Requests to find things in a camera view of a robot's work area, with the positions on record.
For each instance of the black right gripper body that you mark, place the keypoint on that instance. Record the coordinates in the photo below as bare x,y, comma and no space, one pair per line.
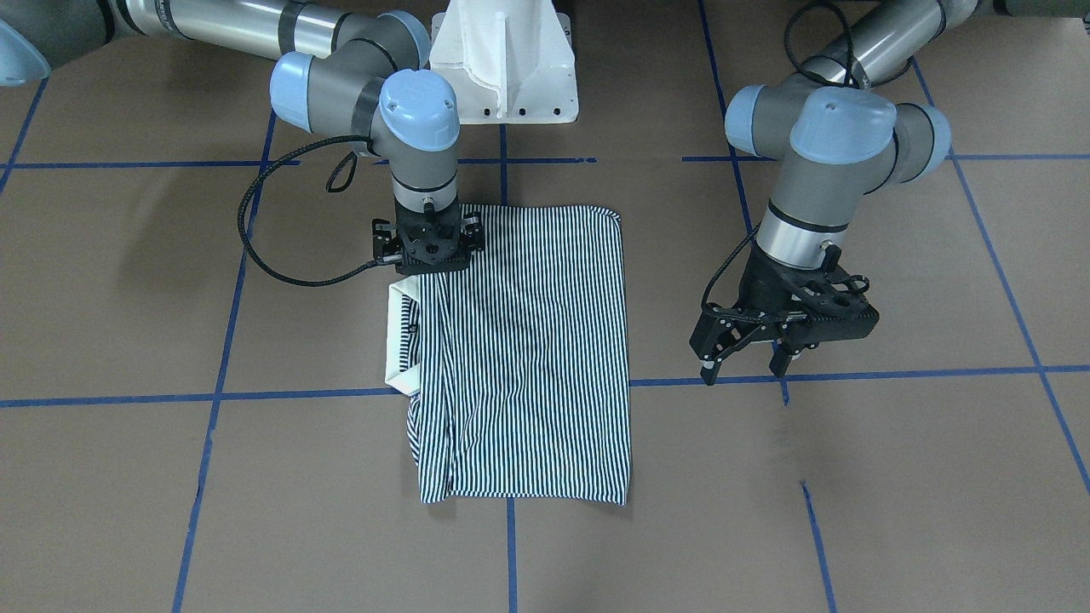
384,241

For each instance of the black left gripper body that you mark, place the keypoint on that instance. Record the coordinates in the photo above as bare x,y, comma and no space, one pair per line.
760,292

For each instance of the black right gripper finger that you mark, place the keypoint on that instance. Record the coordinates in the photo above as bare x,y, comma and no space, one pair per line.
472,237
387,245

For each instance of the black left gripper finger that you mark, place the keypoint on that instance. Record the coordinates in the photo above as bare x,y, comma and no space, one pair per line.
790,343
719,333

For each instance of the navy white striped polo shirt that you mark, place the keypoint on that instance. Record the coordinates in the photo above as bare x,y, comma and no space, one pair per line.
517,367

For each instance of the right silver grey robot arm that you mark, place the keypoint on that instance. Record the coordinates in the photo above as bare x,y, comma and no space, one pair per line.
346,77

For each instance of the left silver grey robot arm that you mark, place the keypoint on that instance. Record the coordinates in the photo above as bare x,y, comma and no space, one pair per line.
836,139

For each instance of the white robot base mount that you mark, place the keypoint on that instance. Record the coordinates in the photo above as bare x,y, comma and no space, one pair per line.
509,62

